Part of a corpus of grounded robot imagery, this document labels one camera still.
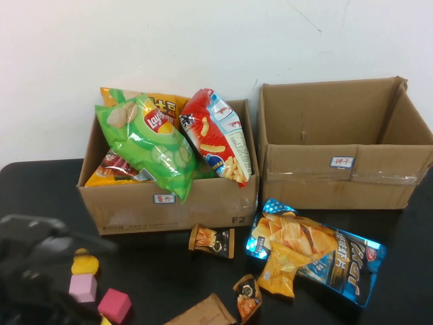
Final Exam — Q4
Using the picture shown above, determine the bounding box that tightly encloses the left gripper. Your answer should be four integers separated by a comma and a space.
0, 232, 119, 272

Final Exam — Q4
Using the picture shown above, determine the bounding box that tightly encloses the brown snack packet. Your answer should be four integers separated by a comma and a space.
162, 292, 237, 325

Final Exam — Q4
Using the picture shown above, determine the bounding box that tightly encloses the small black orange snack packet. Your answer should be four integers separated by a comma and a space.
187, 223, 235, 260
232, 273, 263, 324

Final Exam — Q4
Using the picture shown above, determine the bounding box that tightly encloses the small yellow snack packet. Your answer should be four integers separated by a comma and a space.
256, 242, 311, 299

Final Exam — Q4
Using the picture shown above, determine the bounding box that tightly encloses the yellow rubber duck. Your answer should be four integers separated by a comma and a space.
70, 248, 101, 276

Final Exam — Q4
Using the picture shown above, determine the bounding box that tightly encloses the light pink cube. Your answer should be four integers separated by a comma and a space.
68, 273, 98, 304

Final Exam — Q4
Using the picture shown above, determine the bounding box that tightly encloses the cardboard box with F2 print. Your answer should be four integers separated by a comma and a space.
76, 98, 260, 236

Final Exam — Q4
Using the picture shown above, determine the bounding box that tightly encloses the magenta cube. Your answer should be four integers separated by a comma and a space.
97, 288, 132, 324

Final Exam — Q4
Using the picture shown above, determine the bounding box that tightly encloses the yellow barbecue chip bag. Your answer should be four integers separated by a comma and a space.
83, 148, 153, 188

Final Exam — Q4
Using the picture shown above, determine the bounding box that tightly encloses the green Lay's chip bag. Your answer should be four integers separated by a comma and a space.
93, 93, 198, 204

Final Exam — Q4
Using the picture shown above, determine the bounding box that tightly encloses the red shrimp stick bag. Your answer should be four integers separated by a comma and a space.
178, 88, 253, 189

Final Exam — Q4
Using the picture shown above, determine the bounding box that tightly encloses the orange potato chip bag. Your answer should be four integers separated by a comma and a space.
99, 87, 190, 131

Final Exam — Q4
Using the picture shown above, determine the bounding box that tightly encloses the large brown cardboard box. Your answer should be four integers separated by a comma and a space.
256, 76, 433, 211

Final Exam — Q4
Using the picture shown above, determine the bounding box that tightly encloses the blue shrimp chip bag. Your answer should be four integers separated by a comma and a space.
245, 198, 387, 307

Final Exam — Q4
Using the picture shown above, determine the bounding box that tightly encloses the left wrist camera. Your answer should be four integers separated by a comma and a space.
0, 213, 67, 238

